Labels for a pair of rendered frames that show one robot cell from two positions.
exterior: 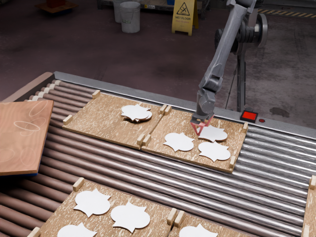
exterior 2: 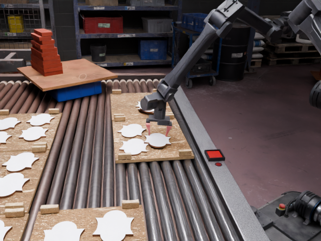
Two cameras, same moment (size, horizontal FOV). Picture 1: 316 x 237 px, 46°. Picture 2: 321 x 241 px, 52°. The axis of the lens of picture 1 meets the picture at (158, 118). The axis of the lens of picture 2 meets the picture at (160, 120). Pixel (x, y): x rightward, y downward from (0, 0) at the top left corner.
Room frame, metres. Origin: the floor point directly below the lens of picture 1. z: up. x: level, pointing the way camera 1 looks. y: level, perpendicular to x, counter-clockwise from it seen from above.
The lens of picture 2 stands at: (0.67, -1.41, 1.69)
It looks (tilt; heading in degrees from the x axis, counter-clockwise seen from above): 25 degrees down; 58
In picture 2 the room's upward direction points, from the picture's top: 2 degrees clockwise
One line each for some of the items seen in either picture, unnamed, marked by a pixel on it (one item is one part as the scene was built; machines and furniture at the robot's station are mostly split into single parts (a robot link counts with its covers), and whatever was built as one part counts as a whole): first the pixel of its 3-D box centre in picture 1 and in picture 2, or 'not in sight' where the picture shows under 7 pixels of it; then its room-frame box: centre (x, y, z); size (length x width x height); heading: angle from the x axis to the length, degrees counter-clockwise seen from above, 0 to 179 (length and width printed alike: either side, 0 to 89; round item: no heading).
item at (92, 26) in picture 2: not in sight; (102, 23); (2.92, 4.13, 0.78); 0.66 x 0.45 x 0.28; 164
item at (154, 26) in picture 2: not in sight; (156, 24); (3.85, 3.83, 0.76); 0.50 x 0.36 x 0.24; 170
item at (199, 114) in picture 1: (202, 109); (159, 114); (1.43, -0.20, 1.06); 0.10 x 0.07 x 0.07; 149
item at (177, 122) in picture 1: (197, 137); (149, 137); (1.39, -0.18, 0.93); 0.41 x 0.35 x 0.02; 68
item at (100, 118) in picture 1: (116, 118); (140, 105); (1.55, 0.20, 0.93); 0.41 x 0.35 x 0.02; 67
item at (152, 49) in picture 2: not in sight; (152, 48); (3.80, 3.89, 0.32); 0.50 x 0.41 x 0.37; 160
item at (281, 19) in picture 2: not in sight; (283, 25); (2.08, -0.31, 1.45); 0.09 x 0.08 x 0.12; 94
